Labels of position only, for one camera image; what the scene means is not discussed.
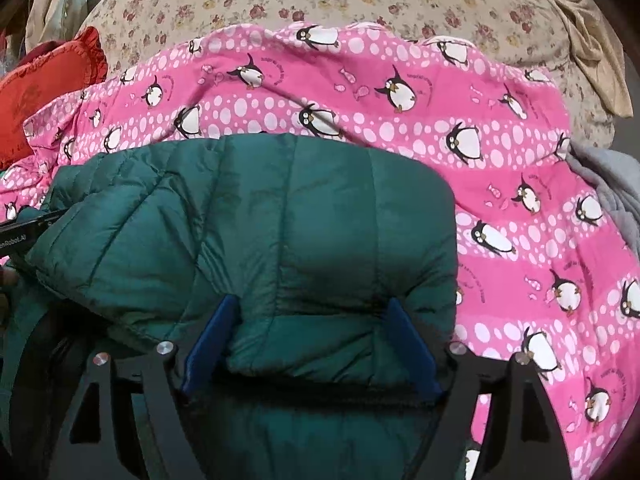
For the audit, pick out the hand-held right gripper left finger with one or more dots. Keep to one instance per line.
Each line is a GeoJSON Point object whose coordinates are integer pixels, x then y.
{"type": "Point", "coordinates": [210, 340]}

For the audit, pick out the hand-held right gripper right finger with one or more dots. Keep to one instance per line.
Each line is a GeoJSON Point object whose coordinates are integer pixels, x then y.
{"type": "Point", "coordinates": [410, 345]}

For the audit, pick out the dark green puffer jacket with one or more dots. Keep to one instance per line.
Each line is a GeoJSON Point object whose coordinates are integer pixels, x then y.
{"type": "Point", "coordinates": [300, 220]}

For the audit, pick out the person's left hand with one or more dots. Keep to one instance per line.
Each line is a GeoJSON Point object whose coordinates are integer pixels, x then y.
{"type": "Point", "coordinates": [6, 285]}

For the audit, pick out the red ruffled pillow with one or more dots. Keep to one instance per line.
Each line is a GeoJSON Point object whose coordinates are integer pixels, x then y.
{"type": "Point", "coordinates": [35, 95]}

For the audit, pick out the beige curtain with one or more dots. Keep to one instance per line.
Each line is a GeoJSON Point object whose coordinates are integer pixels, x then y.
{"type": "Point", "coordinates": [55, 5]}

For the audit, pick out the pink penguin print blanket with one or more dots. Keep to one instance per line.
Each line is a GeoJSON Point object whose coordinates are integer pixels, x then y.
{"type": "Point", "coordinates": [500, 110]}

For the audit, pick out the grey sweatpants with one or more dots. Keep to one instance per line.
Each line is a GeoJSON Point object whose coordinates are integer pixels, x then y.
{"type": "Point", "coordinates": [615, 185]}

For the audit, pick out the beige crumpled cloth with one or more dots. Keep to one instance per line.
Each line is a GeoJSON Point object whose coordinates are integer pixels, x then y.
{"type": "Point", "coordinates": [595, 50]}

